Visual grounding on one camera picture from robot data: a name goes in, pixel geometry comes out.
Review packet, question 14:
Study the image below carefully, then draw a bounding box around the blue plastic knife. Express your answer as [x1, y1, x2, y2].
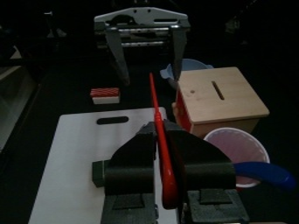
[232, 161, 297, 193]

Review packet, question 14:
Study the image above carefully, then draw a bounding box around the red plastic cup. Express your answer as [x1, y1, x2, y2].
[201, 127, 271, 189]

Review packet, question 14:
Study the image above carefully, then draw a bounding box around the wooden box with slot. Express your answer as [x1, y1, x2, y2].
[172, 66, 271, 140]

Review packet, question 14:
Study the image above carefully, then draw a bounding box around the white cutting board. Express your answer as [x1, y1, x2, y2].
[28, 107, 184, 224]

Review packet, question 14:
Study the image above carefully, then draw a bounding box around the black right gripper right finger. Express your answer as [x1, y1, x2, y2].
[163, 119, 251, 224]

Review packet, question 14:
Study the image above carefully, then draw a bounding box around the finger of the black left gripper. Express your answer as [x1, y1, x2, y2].
[104, 28, 132, 88]
[171, 26, 188, 83]

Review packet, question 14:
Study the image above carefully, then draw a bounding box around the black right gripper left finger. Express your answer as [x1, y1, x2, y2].
[99, 122, 159, 224]

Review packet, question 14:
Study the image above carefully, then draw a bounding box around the light blue plastic bowl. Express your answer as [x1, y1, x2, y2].
[159, 58, 215, 89]

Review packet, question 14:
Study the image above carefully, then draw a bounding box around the red white nigiri sushi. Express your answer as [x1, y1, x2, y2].
[88, 87, 121, 105]

